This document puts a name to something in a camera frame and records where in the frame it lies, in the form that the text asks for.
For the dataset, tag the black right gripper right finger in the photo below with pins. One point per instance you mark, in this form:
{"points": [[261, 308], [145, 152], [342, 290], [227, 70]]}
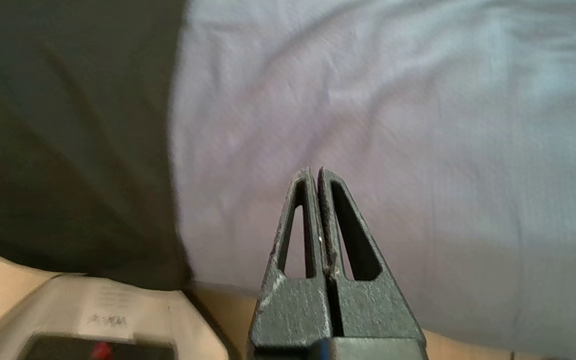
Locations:
{"points": [[373, 310]]}

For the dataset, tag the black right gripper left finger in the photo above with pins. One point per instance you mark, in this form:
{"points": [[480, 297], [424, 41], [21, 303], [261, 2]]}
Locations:
{"points": [[293, 315]]}

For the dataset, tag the blue bed sheet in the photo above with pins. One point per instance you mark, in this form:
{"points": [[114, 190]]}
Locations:
{"points": [[418, 125]]}

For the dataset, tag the black printed T-shirt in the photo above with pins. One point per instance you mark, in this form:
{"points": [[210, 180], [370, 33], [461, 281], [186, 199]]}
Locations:
{"points": [[68, 150]]}

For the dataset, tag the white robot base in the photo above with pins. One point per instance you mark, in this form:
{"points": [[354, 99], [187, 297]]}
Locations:
{"points": [[118, 300]]}

